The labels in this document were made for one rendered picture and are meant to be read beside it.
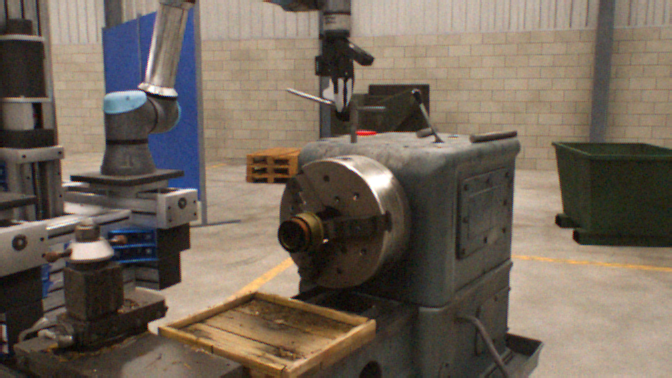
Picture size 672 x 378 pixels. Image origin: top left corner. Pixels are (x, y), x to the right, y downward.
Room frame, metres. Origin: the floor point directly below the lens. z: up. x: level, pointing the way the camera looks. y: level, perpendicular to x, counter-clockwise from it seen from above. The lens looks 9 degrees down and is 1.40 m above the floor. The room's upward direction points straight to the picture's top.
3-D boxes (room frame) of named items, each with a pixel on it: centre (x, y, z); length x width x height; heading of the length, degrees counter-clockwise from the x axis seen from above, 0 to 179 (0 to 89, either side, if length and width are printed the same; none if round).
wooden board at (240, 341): (1.24, 0.14, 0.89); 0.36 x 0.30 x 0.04; 55
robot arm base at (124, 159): (1.75, 0.60, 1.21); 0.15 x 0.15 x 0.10
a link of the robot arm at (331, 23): (1.69, 0.00, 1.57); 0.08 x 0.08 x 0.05
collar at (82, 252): (0.99, 0.42, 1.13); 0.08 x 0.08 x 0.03
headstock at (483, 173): (1.79, -0.23, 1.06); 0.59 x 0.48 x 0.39; 145
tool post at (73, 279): (0.99, 0.41, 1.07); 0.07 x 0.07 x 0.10; 55
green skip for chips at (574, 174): (5.76, -2.70, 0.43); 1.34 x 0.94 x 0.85; 173
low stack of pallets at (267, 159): (9.63, 0.82, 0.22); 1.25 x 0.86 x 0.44; 164
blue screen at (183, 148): (7.87, 2.47, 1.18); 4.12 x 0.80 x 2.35; 33
